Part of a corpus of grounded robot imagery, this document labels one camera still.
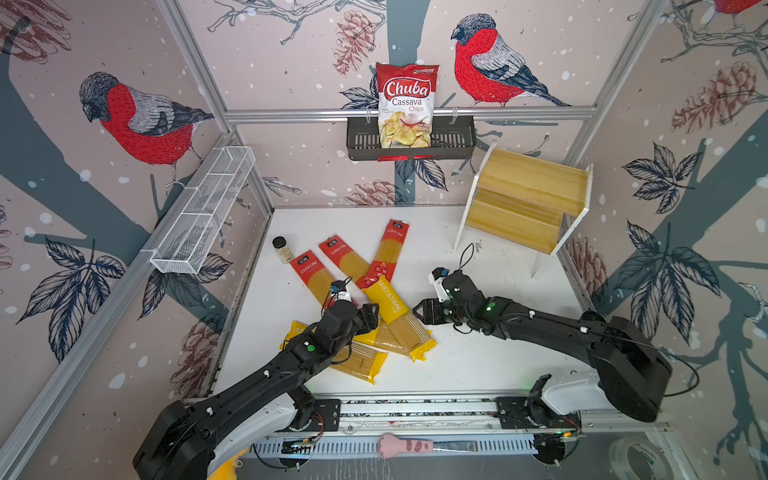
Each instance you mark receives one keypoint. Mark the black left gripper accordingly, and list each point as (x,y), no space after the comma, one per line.
(369,319)

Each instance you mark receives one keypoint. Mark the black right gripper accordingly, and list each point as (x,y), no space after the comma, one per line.
(429,307)

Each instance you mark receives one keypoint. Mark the yellow pasta bag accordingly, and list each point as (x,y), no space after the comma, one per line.
(356,360)
(391,338)
(406,328)

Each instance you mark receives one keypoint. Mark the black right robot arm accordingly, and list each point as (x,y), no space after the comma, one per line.
(631,372)

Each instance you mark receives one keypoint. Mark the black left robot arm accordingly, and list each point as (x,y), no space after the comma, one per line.
(193,442)

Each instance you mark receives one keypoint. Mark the wooden two-tier shelf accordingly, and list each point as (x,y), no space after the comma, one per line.
(528,201)

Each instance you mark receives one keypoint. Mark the red spaghetti bag right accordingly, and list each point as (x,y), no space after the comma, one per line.
(387,255)

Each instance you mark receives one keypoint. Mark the red spaghetti bag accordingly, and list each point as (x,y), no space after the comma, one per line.
(387,255)
(345,258)
(313,274)

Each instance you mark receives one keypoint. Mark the red spaghetti bag middle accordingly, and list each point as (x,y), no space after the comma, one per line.
(345,258)

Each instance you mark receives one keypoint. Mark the red spaghetti bag left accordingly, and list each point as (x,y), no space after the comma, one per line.
(313,274)

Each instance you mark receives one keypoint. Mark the spice jar black lid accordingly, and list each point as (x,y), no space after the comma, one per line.
(282,249)

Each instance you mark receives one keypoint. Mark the yellow plush toy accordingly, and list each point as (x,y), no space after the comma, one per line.
(228,470)

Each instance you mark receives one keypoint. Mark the Chuba cassava chips bag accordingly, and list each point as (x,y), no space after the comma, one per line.
(406,104)

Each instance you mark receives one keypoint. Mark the clear tape roll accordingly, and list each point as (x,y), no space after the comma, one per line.
(634,458)

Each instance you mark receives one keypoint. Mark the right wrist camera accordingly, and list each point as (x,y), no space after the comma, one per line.
(436,279)

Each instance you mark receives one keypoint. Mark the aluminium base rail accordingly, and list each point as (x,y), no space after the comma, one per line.
(351,427)

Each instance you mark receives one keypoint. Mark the pink handled scraper tool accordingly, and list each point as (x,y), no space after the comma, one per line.
(390,446)

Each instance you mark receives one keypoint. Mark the black hanging wire basket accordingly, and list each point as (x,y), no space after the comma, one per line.
(450,139)

